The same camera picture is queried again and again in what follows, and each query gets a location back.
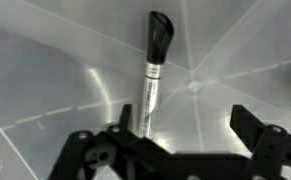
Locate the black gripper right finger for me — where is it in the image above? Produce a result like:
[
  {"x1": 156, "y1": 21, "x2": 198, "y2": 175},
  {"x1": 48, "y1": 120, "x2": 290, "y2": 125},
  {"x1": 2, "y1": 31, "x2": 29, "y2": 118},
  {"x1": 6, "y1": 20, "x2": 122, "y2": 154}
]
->
[{"x1": 229, "y1": 104, "x2": 291, "y2": 180}]

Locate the black whiteboard marker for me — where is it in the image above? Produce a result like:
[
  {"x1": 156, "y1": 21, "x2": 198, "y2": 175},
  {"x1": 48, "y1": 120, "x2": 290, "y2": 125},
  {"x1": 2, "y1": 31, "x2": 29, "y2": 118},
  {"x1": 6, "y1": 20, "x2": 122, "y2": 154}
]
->
[{"x1": 136, "y1": 10, "x2": 175, "y2": 139}]

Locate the clear plastic bin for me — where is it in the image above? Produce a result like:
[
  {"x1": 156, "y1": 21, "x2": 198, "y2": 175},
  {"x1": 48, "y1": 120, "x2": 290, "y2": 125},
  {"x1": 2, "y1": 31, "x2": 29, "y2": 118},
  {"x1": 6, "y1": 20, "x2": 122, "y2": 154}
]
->
[{"x1": 0, "y1": 0, "x2": 291, "y2": 180}]

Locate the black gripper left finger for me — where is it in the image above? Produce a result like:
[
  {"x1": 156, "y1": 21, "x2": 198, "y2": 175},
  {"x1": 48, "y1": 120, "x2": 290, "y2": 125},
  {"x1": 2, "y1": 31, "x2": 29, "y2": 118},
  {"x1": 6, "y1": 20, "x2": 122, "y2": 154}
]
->
[{"x1": 48, "y1": 103, "x2": 186, "y2": 180}]

